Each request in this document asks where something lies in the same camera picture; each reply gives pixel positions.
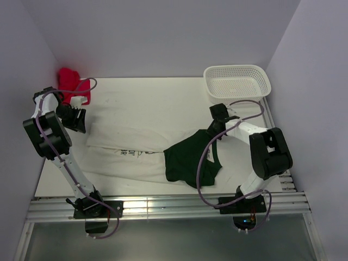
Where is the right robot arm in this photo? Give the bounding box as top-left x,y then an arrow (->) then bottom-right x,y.
207,103 -> 293,212

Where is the aluminium rail frame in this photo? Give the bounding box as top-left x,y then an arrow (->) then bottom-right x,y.
16,97 -> 330,261

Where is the white printed t-shirt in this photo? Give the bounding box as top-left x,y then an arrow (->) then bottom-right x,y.
79,109 -> 196,183

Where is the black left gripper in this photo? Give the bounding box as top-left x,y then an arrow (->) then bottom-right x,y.
56,103 -> 86,133

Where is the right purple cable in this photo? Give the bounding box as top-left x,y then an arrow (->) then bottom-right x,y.
196,100 -> 273,234

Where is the dark green t-shirt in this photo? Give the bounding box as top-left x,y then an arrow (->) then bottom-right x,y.
164,129 -> 222,189

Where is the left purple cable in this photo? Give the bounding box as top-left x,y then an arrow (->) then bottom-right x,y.
38,78 -> 120,240

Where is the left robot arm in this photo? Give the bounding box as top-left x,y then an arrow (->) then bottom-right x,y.
23,87 -> 106,217

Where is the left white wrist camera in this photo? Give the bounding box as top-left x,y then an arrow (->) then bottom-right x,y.
70,96 -> 88,108

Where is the red t-shirt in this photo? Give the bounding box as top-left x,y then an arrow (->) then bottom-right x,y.
58,67 -> 91,105

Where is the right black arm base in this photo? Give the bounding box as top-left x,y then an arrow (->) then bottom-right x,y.
216,195 -> 267,230

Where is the purple cable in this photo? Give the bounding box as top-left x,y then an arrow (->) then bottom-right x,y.
38,78 -> 120,240
196,100 -> 273,234

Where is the white perforated plastic basket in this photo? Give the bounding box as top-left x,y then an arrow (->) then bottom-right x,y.
203,65 -> 271,104

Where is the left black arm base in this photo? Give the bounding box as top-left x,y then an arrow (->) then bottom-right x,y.
66,196 -> 123,238

